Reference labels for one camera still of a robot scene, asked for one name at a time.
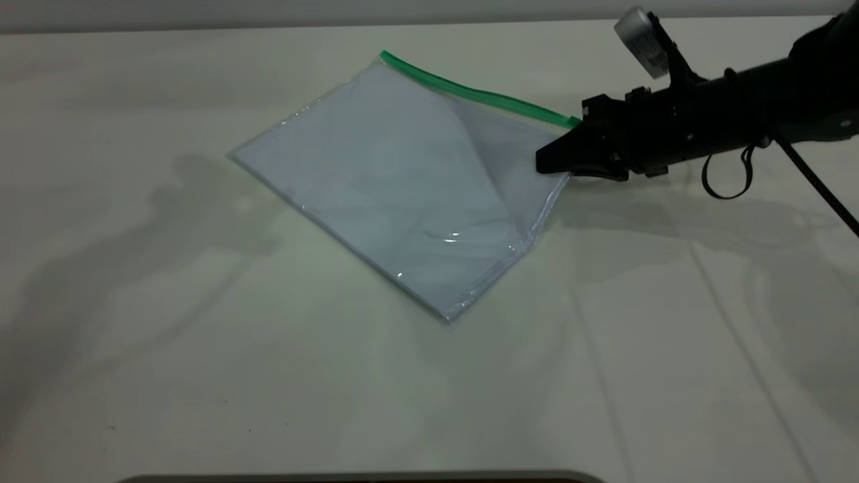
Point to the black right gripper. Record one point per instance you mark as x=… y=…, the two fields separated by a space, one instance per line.
x=637 y=134

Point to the clear zip bag green zipper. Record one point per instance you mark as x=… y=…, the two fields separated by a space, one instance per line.
x=470 y=92

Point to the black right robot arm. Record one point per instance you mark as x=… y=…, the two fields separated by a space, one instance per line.
x=772 y=94

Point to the dark curved base panel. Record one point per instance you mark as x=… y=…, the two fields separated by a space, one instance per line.
x=362 y=478

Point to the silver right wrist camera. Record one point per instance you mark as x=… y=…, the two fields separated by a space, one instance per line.
x=641 y=40

